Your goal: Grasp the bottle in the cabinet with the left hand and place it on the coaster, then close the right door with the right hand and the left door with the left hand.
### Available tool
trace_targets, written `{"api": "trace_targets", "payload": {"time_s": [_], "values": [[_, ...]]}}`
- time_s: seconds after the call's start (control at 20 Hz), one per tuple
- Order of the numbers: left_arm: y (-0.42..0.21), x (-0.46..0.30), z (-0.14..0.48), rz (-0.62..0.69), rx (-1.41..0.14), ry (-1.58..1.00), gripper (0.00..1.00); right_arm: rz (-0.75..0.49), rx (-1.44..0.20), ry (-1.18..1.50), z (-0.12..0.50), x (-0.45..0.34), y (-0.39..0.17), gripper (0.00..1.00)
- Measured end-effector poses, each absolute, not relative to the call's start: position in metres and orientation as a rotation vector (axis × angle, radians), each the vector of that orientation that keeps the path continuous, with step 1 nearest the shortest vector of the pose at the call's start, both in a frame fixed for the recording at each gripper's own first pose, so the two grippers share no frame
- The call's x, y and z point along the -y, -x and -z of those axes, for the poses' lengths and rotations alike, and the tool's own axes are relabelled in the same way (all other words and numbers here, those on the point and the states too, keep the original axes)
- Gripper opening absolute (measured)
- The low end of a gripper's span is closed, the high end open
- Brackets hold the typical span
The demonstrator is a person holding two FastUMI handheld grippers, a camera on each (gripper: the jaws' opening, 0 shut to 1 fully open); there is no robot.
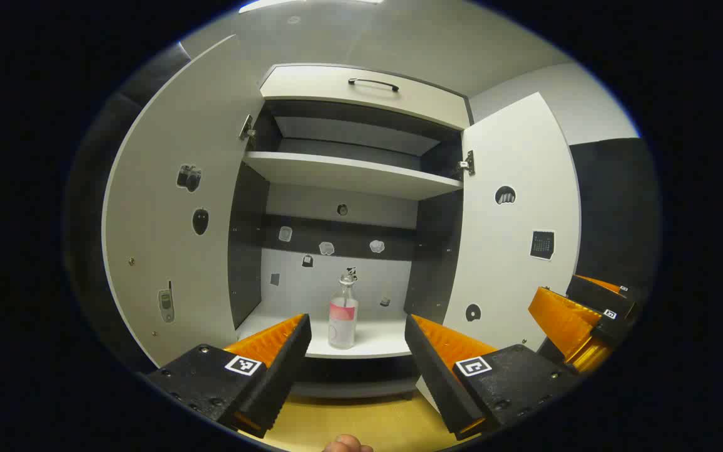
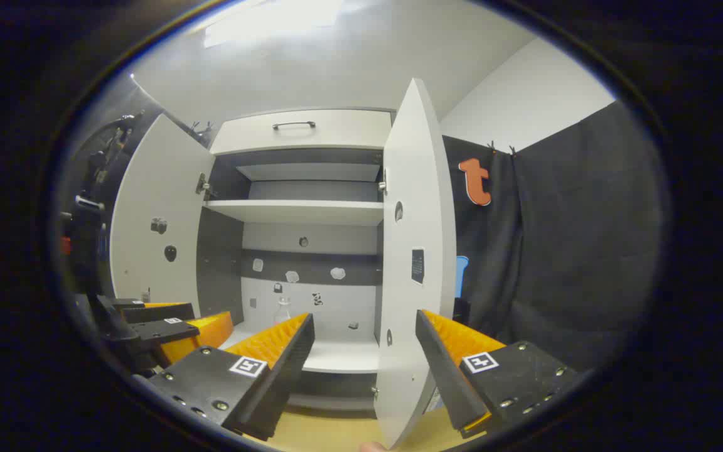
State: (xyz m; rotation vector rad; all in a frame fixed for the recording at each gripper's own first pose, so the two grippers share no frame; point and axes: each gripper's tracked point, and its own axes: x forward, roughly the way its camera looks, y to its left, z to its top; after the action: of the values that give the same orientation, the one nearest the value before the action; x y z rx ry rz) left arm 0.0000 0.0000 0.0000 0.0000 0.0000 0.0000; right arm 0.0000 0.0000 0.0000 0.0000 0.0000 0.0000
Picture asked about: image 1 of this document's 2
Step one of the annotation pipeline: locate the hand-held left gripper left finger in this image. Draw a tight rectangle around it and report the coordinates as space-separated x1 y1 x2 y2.
139 313 313 439

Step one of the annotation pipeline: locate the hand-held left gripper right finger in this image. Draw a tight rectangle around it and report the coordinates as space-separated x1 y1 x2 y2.
404 314 582 441

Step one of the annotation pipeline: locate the white cabinet door cherry sticker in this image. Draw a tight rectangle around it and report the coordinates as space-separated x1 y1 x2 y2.
415 92 582 412

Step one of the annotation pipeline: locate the clear bottle with pink label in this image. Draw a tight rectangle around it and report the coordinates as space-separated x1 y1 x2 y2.
328 268 360 350

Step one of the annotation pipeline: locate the white cabinet shelf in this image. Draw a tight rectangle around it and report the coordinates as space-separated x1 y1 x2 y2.
236 306 422 360
242 151 464 202

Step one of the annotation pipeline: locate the black backdrop cloth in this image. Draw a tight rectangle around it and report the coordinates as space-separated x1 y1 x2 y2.
65 38 661 377

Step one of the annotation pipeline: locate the black drawer handle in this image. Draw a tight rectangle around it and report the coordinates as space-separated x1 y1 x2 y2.
348 78 400 92

